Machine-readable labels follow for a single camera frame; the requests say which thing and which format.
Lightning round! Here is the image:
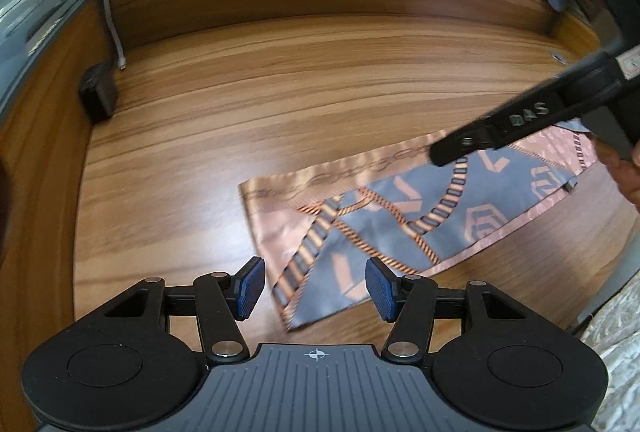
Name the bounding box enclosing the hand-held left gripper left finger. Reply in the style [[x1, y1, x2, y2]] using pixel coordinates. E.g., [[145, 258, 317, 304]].
[[102, 256, 266, 363]]

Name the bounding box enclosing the person's right hand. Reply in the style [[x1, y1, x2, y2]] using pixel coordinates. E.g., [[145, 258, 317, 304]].
[[592, 134, 640, 215]]

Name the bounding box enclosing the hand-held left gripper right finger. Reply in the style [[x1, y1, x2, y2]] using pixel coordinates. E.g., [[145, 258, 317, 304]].
[[365, 256, 526, 363]]

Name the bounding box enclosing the white cable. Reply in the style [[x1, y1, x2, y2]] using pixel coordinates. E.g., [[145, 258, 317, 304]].
[[102, 0, 127, 71]]

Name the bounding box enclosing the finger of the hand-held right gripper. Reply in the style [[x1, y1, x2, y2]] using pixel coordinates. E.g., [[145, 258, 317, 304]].
[[429, 69, 568, 167]]

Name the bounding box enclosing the pink grey patterned silk scarf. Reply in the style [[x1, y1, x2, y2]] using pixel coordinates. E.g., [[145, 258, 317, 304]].
[[239, 122, 601, 332]]

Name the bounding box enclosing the black power adapter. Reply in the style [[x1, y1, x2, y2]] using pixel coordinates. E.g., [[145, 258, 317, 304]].
[[77, 60, 118, 123]]

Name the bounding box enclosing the light patterned cloth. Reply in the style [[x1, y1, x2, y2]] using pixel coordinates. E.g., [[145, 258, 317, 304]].
[[580, 279, 640, 432]]

